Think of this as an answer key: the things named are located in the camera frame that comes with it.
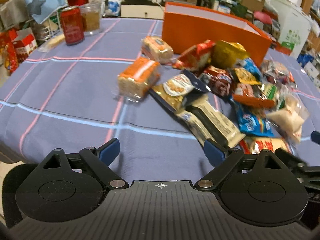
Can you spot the blue plaid tablecloth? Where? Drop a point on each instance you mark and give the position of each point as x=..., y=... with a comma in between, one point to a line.
x=67, y=98

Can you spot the Danisa butter cookies bag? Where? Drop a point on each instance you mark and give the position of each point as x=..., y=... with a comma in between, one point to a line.
x=179, y=91

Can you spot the clear glass jar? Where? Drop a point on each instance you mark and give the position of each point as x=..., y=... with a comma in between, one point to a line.
x=91, y=16

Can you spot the blue snack bag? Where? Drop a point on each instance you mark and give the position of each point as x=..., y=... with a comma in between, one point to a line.
x=251, y=121

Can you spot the orange rice cracker pack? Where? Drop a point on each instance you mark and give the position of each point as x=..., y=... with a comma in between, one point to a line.
x=135, y=81
x=157, y=50

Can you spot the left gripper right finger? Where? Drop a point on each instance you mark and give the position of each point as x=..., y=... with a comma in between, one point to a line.
x=223, y=159

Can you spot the green striped snack bag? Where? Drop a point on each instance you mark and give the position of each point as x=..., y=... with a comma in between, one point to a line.
x=271, y=96

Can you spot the orange storage box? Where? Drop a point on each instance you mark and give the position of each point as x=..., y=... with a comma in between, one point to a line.
x=186, y=25

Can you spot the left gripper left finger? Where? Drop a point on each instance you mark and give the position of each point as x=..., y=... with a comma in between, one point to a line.
x=99, y=160

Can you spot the flat cracker packet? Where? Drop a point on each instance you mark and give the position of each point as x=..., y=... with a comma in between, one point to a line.
x=52, y=43

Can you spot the yellow pretzel snack bag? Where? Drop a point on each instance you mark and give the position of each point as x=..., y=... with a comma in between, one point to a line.
x=245, y=77

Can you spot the mixed nuts clear bag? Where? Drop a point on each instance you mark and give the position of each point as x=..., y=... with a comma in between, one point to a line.
x=276, y=73

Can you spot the white mini fridge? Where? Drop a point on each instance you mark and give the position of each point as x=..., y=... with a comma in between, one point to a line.
x=295, y=26

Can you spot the white rice cake bag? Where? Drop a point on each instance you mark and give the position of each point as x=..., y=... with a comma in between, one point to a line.
x=290, y=118

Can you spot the brown chocolate cookie bag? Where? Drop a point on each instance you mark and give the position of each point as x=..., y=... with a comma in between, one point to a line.
x=219, y=81

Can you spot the cream black wafer bar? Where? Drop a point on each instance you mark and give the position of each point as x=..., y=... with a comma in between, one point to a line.
x=206, y=122

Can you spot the red soda can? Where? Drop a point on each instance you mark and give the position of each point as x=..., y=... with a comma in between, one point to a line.
x=72, y=25

